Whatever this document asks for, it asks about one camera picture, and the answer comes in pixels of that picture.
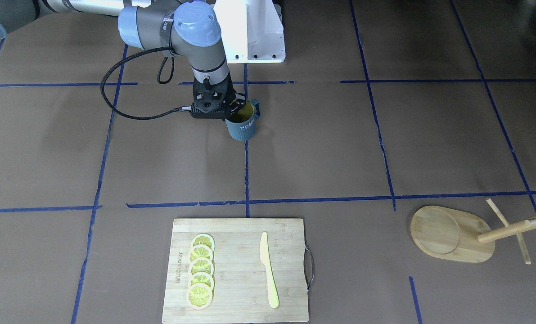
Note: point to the bamboo cutting board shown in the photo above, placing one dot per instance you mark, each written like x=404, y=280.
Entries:
x=239, y=295

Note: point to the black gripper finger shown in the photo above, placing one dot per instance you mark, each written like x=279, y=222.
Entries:
x=238, y=103

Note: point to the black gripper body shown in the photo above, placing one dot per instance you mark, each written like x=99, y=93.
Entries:
x=236, y=101

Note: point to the yellow plastic knife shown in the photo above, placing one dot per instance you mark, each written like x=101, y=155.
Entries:
x=264, y=254

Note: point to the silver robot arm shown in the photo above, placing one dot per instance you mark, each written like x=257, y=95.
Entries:
x=176, y=28

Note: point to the wooden cup storage rack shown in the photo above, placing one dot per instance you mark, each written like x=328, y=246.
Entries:
x=449, y=234

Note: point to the dark blue mug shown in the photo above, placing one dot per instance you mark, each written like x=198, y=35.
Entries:
x=242, y=125

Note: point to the lemon slice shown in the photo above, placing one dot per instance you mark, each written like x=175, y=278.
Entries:
x=201, y=251
x=204, y=239
x=201, y=264
x=202, y=277
x=199, y=296

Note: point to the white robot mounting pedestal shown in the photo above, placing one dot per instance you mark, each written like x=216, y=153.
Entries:
x=252, y=30

